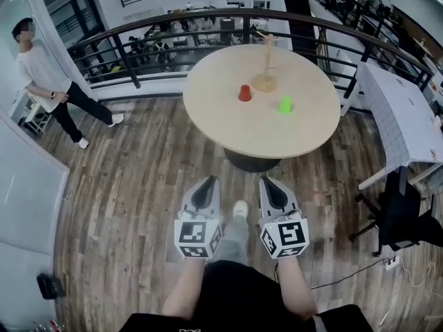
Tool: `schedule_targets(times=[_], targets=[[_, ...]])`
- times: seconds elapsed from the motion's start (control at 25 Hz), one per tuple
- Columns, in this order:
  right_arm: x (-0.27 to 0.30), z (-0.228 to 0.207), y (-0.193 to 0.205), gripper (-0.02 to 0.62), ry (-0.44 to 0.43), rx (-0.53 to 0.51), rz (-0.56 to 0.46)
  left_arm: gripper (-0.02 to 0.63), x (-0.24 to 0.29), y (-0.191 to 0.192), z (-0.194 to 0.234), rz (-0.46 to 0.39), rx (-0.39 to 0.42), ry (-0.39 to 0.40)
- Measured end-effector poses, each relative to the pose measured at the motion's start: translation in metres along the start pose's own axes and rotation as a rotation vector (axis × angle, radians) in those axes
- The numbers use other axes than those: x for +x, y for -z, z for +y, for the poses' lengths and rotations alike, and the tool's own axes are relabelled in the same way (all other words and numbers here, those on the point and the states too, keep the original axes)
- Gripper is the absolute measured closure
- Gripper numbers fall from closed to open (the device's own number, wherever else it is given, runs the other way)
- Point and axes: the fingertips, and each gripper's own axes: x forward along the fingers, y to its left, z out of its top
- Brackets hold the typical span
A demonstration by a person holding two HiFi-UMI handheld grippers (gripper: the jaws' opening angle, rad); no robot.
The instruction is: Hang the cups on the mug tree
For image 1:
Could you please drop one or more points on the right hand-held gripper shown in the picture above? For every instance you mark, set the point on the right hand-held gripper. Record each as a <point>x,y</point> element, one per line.
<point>289,236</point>

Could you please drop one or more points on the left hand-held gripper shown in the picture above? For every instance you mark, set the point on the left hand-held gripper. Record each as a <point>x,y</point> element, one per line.
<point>193,234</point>

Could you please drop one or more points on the green cup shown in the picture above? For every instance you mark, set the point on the green cup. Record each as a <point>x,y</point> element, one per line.
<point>285,106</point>

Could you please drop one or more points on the red cup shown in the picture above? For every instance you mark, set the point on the red cup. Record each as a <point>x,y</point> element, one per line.
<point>244,93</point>

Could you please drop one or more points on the wooden mug tree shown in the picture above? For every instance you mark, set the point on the wooden mug tree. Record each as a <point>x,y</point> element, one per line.
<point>264,81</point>

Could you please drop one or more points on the person's right forearm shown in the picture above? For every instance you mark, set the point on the person's right forearm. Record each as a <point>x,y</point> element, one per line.
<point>294,285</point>

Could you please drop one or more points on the person's left forearm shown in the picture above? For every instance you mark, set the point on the person's left forearm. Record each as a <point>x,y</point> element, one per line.
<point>185,285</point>

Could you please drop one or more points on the person's white shoe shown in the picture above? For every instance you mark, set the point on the person's white shoe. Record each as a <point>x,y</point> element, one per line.
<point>241,209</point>

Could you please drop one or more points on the black round table base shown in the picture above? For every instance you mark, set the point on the black round table base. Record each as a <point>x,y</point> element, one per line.
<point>252,163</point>

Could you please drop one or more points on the person's gray trouser leg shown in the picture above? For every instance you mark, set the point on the person's gray trouser leg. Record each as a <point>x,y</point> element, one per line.
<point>232,240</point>

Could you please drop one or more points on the person's black shirt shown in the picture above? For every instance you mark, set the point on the person's black shirt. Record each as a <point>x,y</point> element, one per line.
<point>242,299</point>

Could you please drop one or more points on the black office chair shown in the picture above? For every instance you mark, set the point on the black office chair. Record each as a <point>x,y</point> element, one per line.
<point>401,216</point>

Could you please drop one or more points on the white power strip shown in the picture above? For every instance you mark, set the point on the white power strip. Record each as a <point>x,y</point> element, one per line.
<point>392,263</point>

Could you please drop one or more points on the table with white grid cloth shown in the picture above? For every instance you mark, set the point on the table with white grid cloth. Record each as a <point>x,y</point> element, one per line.
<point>398,116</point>

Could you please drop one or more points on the white partition panel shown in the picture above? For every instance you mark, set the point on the white partition panel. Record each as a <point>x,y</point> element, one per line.
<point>27,192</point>

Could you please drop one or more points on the black box on floor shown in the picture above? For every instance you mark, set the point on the black box on floor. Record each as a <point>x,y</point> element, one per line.
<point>51,285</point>

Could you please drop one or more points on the black metal railing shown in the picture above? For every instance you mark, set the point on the black metal railing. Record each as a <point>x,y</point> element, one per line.
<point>242,14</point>

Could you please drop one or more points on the white side table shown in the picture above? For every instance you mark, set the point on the white side table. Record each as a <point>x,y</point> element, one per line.
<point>33,112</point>

